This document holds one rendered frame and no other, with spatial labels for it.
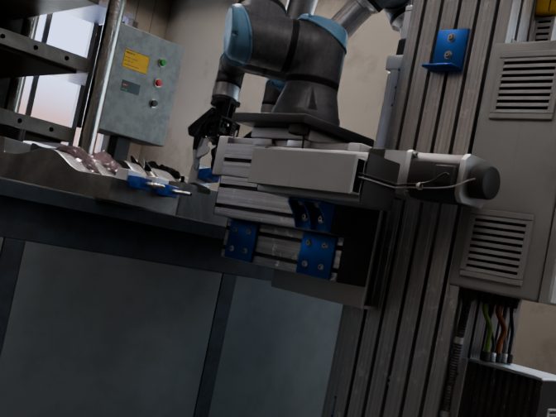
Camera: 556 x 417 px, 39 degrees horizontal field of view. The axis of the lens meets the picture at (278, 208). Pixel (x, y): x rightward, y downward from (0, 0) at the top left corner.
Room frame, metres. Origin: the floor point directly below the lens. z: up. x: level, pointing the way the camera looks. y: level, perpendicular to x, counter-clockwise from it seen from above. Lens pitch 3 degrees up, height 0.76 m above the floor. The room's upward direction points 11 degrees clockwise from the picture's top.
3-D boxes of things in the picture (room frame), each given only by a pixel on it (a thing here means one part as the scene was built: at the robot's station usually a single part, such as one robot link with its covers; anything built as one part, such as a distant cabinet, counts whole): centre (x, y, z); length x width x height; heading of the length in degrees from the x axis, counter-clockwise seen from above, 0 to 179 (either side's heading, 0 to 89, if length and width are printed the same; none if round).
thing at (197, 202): (2.37, 0.33, 0.87); 0.50 x 0.26 x 0.14; 42
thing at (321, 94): (1.71, -0.02, 1.09); 0.15 x 0.15 x 0.10
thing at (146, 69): (3.03, 0.64, 0.74); 0.30 x 0.22 x 1.47; 132
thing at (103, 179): (2.06, 0.54, 0.86); 0.50 x 0.26 x 0.11; 60
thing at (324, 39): (1.71, -0.01, 1.20); 0.13 x 0.12 x 0.14; 100
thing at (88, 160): (2.07, 0.53, 0.90); 0.26 x 0.18 x 0.08; 60
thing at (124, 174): (1.89, 0.33, 0.86); 0.13 x 0.05 x 0.05; 60
